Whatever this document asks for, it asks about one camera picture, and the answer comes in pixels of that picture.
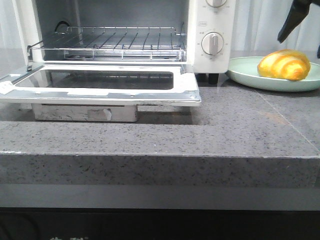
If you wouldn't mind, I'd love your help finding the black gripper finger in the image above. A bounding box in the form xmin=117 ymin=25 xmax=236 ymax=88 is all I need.
xmin=277 ymin=0 xmax=313 ymax=43

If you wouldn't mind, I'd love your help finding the golden bread roll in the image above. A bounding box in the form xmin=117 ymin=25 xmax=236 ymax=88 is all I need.
xmin=257 ymin=49 xmax=311 ymax=81

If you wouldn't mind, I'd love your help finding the glass oven door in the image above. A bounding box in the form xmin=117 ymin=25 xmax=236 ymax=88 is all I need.
xmin=0 ymin=63 xmax=201 ymax=107

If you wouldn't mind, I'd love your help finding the white Toshiba toaster oven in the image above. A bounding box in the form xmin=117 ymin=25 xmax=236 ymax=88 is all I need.
xmin=12 ymin=0 xmax=236 ymax=82

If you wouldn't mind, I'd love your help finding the light green plate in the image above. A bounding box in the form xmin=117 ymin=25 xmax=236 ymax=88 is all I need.
xmin=226 ymin=56 xmax=320 ymax=92

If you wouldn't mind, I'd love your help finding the upper grey temperature knob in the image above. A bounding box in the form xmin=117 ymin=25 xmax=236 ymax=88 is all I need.
xmin=206 ymin=0 xmax=227 ymax=8

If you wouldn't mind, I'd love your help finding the lower grey timer knob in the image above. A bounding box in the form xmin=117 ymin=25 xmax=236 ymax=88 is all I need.
xmin=201 ymin=32 xmax=224 ymax=56

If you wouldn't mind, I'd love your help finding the metal oven wire rack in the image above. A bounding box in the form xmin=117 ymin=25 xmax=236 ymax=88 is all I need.
xmin=27 ymin=23 xmax=187 ymax=62

